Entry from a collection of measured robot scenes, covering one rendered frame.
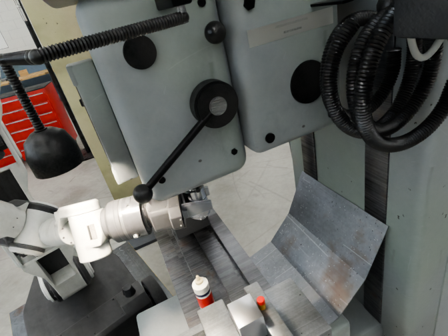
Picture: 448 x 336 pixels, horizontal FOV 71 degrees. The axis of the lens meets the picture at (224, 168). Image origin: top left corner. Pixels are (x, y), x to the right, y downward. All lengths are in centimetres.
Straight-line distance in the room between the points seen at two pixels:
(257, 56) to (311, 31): 10
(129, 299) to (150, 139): 103
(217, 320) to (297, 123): 43
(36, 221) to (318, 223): 74
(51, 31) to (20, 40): 739
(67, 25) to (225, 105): 187
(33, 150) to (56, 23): 181
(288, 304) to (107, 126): 52
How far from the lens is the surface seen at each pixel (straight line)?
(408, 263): 82
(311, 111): 57
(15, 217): 90
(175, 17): 39
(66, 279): 147
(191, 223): 107
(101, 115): 55
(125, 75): 46
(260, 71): 50
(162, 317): 101
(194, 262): 99
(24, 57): 36
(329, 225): 91
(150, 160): 49
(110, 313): 146
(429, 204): 72
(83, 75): 54
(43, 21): 228
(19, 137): 537
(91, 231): 68
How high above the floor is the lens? 159
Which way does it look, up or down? 29 degrees down
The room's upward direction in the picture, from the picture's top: 14 degrees counter-clockwise
